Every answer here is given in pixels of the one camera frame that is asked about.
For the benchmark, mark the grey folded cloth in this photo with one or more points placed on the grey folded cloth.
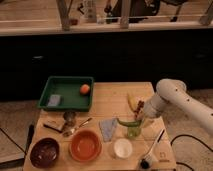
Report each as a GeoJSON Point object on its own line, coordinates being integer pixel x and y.
{"type": "Point", "coordinates": [108, 128]}

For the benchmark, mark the dark brown bowl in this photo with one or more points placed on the dark brown bowl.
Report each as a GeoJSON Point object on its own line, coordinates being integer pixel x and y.
{"type": "Point", "coordinates": [44, 153]}

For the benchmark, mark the white cup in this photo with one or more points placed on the white cup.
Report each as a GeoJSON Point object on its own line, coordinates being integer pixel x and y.
{"type": "Point", "coordinates": [122, 148]}

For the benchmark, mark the green plastic tray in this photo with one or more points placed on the green plastic tray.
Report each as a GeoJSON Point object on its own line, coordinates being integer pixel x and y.
{"type": "Point", "coordinates": [68, 87]}

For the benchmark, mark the grey sponge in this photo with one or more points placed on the grey sponge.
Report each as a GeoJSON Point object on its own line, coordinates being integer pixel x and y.
{"type": "Point", "coordinates": [54, 100]}

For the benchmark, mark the small metal cup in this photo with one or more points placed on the small metal cup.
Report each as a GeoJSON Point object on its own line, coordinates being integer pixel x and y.
{"type": "Point", "coordinates": [69, 118]}

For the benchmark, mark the green plastic cup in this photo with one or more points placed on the green plastic cup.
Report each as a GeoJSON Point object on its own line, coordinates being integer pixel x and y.
{"type": "Point", "coordinates": [133, 132]}

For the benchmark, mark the orange bowl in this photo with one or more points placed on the orange bowl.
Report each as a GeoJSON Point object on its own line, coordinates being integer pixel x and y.
{"type": "Point", "coordinates": [85, 146]}

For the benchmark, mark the dark red grapes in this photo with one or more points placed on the dark red grapes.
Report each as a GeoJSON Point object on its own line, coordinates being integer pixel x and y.
{"type": "Point", "coordinates": [139, 110]}

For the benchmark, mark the black handled brush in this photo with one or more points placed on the black handled brush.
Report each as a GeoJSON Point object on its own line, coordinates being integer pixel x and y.
{"type": "Point", "coordinates": [147, 160]}

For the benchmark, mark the orange fruit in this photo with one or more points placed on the orange fruit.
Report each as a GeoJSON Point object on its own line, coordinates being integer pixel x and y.
{"type": "Point", "coordinates": [84, 89]}

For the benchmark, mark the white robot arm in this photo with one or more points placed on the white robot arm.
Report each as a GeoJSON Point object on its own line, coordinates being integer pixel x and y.
{"type": "Point", "coordinates": [174, 92]}

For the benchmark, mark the yellow banana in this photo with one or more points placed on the yellow banana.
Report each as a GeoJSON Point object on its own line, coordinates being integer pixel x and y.
{"type": "Point", "coordinates": [131, 102]}

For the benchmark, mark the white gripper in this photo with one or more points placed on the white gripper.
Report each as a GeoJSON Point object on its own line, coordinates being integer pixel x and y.
{"type": "Point", "coordinates": [146, 121]}

